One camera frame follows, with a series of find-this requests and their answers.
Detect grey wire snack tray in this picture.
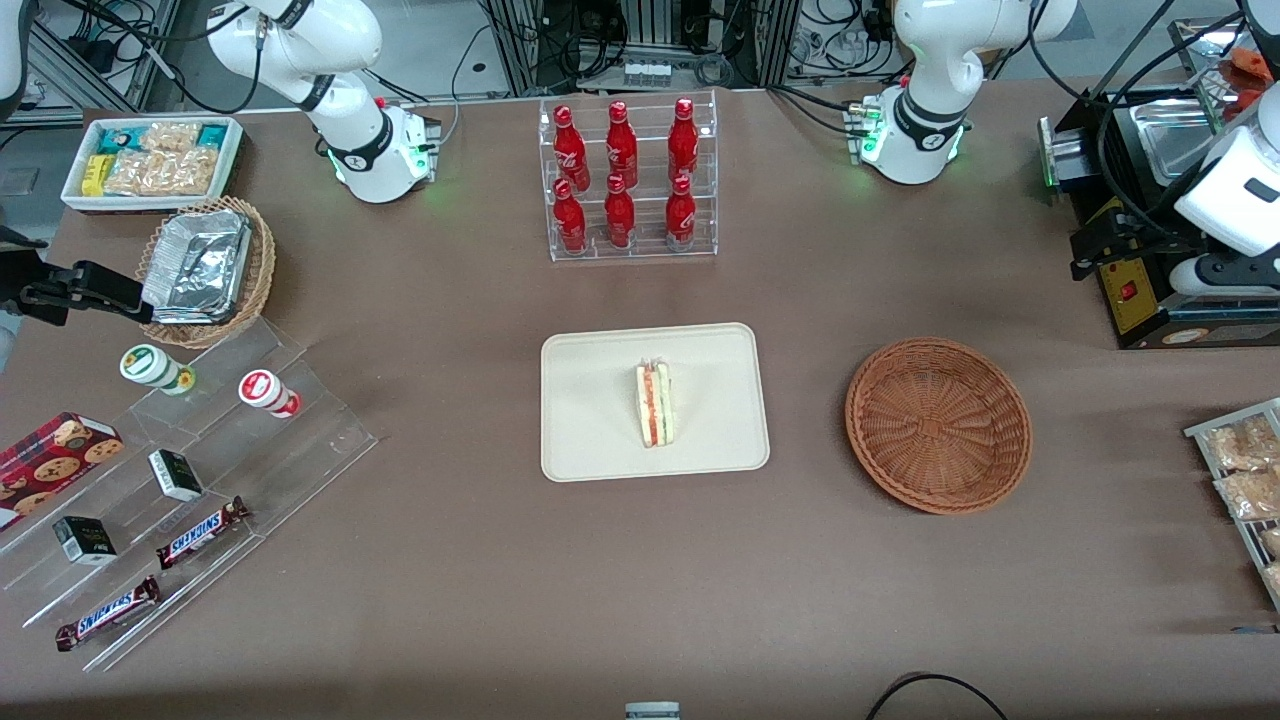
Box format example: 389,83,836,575
1184,397,1280,613

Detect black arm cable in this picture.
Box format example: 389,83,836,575
1025,0,1251,241

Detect brown Snickers bar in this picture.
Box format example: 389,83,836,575
54,575,163,653
154,496,252,572

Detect small dark green box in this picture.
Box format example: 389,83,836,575
147,448,205,503
52,515,119,567

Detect stacked aluminium foil trays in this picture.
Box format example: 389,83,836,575
141,207,254,327

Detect black floor cable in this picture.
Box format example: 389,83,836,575
864,672,1013,720

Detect black hot food case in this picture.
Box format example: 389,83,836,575
1038,15,1280,351

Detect triangle sandwich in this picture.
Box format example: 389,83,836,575
634,359,675,450

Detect aluminium equipment frame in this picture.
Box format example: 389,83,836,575
478,0,803,98

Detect clear acrylic bottle rack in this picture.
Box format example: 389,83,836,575
537,89,720,264

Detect green lid white cup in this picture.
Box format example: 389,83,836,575
119,343,198,397

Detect clear bag of rice crackers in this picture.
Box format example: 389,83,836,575
1203,415,1280,473
1214,468,1280,521

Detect red cola bottle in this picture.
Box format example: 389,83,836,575
667,97,700,182
553,104,592,192
603,174,637,250
552,178,590,255
664,175,698,252
605,100,640,190

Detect white rectangular snack bin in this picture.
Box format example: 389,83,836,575
60,115,245,214

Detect large brown wicker basket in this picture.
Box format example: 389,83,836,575
844,337,1033,517

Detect clear acrylic stepped shelf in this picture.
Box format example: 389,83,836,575
0,317,380,674

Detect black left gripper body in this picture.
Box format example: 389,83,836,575
1115,192,1209,273

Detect red lid white cup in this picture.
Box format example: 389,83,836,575
237,368,303,420

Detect steel food pan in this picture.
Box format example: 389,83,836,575
1128,100,1236,191

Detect red fried food pieces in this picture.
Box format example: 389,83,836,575
1222,45,1276,116

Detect beige plastic tray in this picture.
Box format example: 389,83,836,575
540,322,772,484

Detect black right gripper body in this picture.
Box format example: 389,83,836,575
0,225,79,328

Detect small light wicker basket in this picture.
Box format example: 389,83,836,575
134,195,278,350

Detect red cookie box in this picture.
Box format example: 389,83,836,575
0,411,126,532

